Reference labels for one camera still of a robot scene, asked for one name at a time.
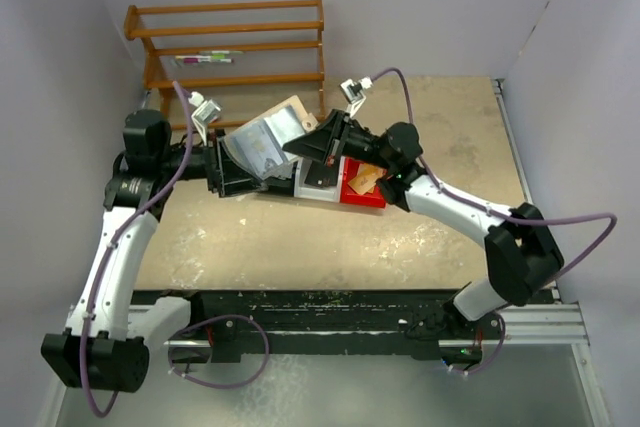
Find black plastic bin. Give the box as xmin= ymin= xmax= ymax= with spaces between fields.
xmin=263 ymin=164 xmax=296 ymax=197

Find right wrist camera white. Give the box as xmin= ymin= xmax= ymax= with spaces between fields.
xmin=340 ymin=77 xmax=373 ymax=117

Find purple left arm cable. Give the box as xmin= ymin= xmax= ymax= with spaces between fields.
xmin=78 ymin=79 xmax=207 ymax=419

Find white plastic bin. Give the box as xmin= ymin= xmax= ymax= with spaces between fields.
xmin=293 ymin=159 xmax=345 ymax=203

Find red plastic bin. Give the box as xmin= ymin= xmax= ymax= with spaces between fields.
xmin=339 ymin=158 xmax=387 ymax=209

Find gold VIP cards stack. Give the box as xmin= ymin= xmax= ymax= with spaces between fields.
xmin=348 ymin=164 xmax=386 ymax=196

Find pink marker pen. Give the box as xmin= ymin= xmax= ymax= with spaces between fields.
xmin=174 ymin=55 xmax=234 ymax=65

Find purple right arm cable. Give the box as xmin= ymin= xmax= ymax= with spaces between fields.
xmin=369 ymin=66 xmax=619 ymax=298

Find green marker pen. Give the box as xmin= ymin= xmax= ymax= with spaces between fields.
xmin=198 ymin=50 xmax=244 ymax=57

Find wooden shelf rack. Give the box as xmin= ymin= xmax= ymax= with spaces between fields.
xmin=123 ymin=0 xmax=327 ymax=119

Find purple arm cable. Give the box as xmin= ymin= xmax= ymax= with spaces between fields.
xmin=369 ymin=66 xmax=619 ymax=298
xmin=78 ymin=79 xmax=207 ymax=419

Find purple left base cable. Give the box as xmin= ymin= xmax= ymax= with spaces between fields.
xmin=167 ymin=315 xmax=271 ymax=389

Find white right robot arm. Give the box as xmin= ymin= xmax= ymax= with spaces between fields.
xmin=283 ymin=110 xmax=564 ymax=322

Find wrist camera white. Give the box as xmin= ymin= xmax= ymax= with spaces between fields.
xmin=340 ymin=77 xmax=373 ymax=117
xmin=188 ymin=91 xmax=222 ymax=129

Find black VIP cards stack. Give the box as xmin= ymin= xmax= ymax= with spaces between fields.
xmin=304 ymin=164 xmax=337 ymax=188

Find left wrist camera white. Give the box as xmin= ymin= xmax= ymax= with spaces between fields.
xmin=188 ymin=91 xmax=222 ymax=129

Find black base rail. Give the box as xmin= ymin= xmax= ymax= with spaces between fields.
xmin=147 ymin=288 xmax=484 ymax=364

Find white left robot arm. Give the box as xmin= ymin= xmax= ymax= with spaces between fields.
xmin=41 ymin=110 xmax=208 ymax=393

